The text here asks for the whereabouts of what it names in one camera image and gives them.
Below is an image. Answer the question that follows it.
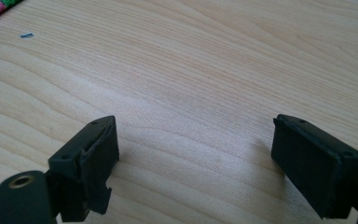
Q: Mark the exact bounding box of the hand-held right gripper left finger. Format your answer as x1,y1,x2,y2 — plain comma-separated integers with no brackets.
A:
48,115,120,223

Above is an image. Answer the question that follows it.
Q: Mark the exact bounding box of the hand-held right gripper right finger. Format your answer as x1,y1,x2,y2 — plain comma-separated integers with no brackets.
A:
270,113,358,220

